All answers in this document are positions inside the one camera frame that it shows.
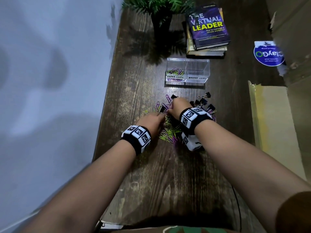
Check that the black wristband white markers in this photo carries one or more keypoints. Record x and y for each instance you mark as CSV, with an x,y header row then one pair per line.
x,y
194,118
137,139

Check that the person's left hand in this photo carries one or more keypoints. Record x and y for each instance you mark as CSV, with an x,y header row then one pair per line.
x,y
151,123

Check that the pile of coloured paper clips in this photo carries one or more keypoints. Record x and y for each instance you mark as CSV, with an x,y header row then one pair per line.
x,y
170,131

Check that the black right wristband white markers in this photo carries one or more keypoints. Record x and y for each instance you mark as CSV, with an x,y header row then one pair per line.
x,y
194,118

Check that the blue round sticker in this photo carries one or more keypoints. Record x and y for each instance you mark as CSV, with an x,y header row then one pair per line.
x,y
268,54

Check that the person's left forearm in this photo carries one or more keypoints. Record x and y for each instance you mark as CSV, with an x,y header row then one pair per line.
x,y
85,191

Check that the purple hardcover book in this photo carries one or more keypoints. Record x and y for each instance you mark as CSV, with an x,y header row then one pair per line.
x,y
209,29

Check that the clear two-compartment plastic box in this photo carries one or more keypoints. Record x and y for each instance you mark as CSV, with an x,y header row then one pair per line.
x,y
196,67

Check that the large brown cardboard box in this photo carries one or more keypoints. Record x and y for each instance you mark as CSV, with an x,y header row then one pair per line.
x,y
296,26

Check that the person's right forearm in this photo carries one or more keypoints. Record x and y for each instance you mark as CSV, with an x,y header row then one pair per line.
x,y
247,162

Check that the bunch of sorted paper clips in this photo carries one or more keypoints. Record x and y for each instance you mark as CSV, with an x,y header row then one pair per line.
x,y
175,71

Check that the green potted artificial plant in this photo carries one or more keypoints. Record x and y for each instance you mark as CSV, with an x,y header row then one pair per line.
x,y
161,12

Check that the tan book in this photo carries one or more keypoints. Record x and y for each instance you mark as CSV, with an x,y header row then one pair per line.
x,y
206,52

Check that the person's right hand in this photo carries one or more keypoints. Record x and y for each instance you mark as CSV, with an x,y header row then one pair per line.
x,y
181,105

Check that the black left wristband white markers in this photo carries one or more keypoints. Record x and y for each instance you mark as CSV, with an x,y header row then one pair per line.
x,y
137,139

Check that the yellowish cardboard sheet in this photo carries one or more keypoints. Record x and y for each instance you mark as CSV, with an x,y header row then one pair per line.
x,y
277,123

